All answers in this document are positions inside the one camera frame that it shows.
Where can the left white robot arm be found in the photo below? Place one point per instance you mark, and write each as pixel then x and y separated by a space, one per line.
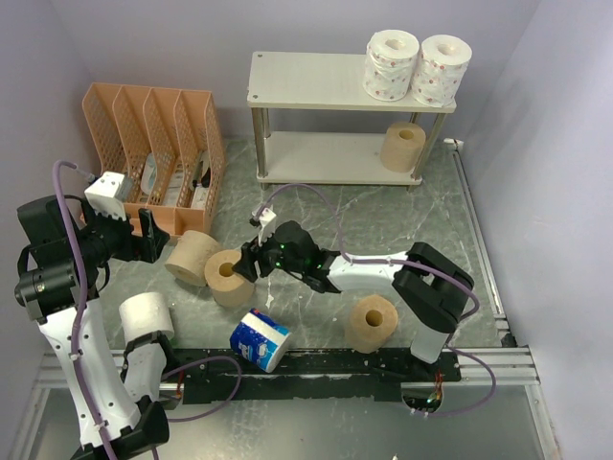
pixel 120 414

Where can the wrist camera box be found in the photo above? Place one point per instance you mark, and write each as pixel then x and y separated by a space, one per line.
pixel 108 194
pixel 264 218

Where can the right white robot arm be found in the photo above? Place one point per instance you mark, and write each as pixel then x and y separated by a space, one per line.
pixel 436 290

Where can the blue paper roll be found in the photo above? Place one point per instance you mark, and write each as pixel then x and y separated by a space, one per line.
pixel 260 340

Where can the white dotted roll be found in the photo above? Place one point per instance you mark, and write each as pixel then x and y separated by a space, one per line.
pixel 391 57
pixel 442 63

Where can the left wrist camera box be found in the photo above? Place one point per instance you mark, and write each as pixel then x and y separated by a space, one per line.
pixel 108 194

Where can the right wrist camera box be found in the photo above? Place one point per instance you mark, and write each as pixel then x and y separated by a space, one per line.
pixel 264 218

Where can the brown roll sideways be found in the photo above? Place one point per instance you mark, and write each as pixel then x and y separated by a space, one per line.
pixel 187 260

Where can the plain white paper roll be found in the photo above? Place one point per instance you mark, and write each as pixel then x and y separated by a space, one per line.
pixel 145 313

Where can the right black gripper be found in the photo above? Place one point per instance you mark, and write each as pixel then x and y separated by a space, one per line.
pixel 246 264

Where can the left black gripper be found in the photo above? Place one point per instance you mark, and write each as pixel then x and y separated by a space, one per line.
pixel 153 237

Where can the aluminium rail front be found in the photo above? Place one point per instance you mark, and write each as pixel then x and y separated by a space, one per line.
pixel 510 366

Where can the brown roll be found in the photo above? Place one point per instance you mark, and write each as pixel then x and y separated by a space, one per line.
pixel 402 146
pixel 371 323
pixel 229 289

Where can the orange plastic file organizer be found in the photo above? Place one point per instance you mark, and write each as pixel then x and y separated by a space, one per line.
pixel 157 136

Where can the white two-tier shelf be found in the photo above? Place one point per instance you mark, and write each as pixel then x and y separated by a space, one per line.
pixel 311 81

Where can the black tool in organizer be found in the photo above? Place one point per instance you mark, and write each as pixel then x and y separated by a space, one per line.
pixel 201 177

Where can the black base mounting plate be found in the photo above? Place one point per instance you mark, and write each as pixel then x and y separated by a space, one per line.
pixel 339 373

